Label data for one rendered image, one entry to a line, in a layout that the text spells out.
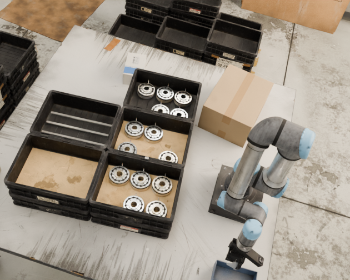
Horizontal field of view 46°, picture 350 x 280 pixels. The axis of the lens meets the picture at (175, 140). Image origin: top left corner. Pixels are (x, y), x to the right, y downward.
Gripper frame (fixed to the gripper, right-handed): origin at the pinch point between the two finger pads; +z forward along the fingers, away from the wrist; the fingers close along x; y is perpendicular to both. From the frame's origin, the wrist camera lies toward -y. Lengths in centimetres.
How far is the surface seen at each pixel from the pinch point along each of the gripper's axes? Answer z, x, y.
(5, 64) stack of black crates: 24, -107, 191
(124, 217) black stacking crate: -8, 0, 57
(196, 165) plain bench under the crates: 0, -52, 34
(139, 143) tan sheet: -12, -43, 66
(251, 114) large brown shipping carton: -24, -81, 13
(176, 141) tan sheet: -14, -52, 48
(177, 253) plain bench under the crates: 6.6, -0.1, 28.4
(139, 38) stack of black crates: 24, -190, 117
